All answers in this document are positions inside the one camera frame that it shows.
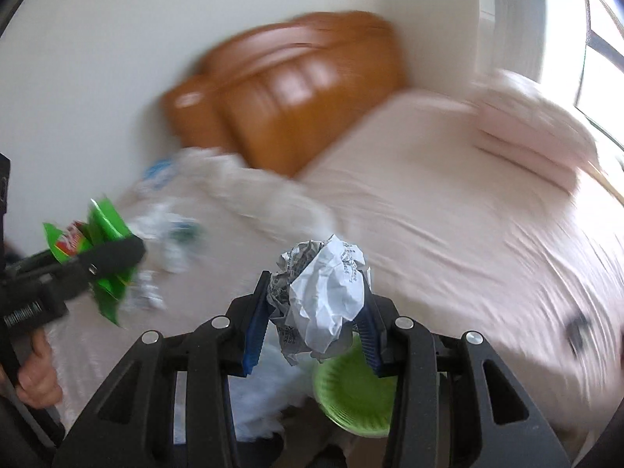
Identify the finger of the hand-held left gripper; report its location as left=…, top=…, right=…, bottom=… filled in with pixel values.
left=58, top=235, right=148, bottom=304

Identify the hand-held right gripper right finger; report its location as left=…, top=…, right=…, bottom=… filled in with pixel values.
left=353, top=280, right=571, bottom=468

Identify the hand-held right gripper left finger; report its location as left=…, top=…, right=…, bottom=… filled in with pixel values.
left=58, top=270, right=274, bottom=468

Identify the green snack wrapper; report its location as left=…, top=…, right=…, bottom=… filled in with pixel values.
left=43, top=197, right=142, bottom=325

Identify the printed paper ball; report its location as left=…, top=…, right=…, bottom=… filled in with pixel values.
left=267, top=235, right=374, bottom=367

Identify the green plastic basket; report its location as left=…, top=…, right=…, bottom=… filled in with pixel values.
left=312, top=334, right=398, bottom=438

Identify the person's left hand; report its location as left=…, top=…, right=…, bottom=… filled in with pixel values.
left=14, top=333, right=64, bottom=408

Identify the white plastic bag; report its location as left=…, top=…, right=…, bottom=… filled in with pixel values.
left=228, top=341, right=317, bottom=442

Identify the green white wrapper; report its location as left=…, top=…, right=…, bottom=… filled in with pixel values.
left=131, top=205, right=203, bottom=274

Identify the bed with pink sheet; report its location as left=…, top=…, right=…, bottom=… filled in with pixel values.
left=49, top=90, right=624, bottom=454

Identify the plastic bag with blue label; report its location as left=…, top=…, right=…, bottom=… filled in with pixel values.
left=136, top=149, right=337, bottom=239

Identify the grey object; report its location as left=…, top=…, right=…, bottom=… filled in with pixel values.
left=567, top=313, right=594, bottom=353

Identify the folded pink quilt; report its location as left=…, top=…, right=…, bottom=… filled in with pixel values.
left=474, top=124, right=588, bottom=193

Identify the wooden headboard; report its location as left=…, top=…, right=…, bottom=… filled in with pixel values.
left=161, top=10, right=405, bottom=179

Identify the wooden strip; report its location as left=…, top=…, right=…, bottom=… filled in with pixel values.
left=585, top=163, right=624, bottom=206

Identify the white frilled pillow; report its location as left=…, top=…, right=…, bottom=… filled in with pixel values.
left=474, top=71, right=601, bottom=157

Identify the window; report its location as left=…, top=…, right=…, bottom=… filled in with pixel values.
left=575, top=0, right=624, bottom=152

